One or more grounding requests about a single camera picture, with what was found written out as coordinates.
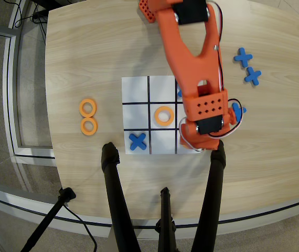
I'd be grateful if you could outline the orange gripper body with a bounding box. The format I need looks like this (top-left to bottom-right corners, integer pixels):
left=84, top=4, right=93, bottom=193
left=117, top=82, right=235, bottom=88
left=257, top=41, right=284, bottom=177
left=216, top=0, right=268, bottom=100
left=179, top=121, right=223, bottom=153

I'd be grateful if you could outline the white tic-tac-toe grid sheet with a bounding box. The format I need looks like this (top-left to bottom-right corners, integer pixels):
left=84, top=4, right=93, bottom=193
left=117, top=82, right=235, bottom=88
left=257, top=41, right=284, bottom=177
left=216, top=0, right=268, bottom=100
left=121, top=75, right=204, bottom=155

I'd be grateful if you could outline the short black tripod leg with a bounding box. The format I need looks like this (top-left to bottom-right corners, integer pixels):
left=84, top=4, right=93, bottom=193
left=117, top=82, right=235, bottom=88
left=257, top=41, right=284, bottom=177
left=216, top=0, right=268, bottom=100
left=154, top=186, right=178, bottom=252

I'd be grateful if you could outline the thin black stand leg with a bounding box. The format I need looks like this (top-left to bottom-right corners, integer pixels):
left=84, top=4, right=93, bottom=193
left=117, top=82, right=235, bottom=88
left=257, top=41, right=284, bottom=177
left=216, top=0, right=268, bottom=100
left=20, top=187, right=77, bottom=252

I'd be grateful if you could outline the orange foam ring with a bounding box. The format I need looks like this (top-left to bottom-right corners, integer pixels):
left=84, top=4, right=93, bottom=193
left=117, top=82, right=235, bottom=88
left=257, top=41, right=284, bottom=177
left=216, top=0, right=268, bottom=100
left=80, top=117, right=98, bottom=137
left=154, top=106, right=175, bottom=127
left=79, top=98, right=98, bottom=118

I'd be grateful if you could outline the black floor cable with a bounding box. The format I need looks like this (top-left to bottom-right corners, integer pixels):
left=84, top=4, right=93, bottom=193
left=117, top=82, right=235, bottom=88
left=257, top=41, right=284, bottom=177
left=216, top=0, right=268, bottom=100
left=60, top=203, right=98, bottom=252

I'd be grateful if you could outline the black camera tripod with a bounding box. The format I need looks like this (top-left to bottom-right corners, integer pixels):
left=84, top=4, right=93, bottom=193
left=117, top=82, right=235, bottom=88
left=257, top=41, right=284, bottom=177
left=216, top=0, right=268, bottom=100
left=0, top=178, right=299, bottom=238

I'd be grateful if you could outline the grey metal floor frame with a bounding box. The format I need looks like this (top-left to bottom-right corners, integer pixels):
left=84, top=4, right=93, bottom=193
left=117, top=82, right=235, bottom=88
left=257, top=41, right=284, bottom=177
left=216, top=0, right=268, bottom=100
left=0, top=22, right=56, bottom=160

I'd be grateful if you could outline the black cables bundle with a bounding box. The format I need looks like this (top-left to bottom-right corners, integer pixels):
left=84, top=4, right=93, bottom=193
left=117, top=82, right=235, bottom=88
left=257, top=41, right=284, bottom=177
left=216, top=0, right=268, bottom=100
left=12, top=0, right=48, bottom=30

